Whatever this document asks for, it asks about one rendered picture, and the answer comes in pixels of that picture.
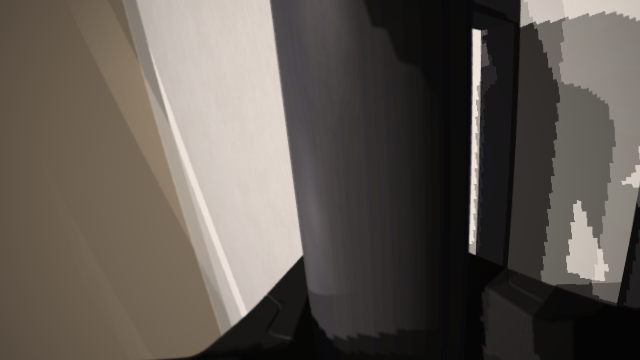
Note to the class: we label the dark grey flat mat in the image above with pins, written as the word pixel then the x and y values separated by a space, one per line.
pixel 629 295

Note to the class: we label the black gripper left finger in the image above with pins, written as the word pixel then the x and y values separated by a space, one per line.
pixel 279 327

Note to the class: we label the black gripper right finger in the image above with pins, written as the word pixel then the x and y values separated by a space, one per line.
pixel 510 316

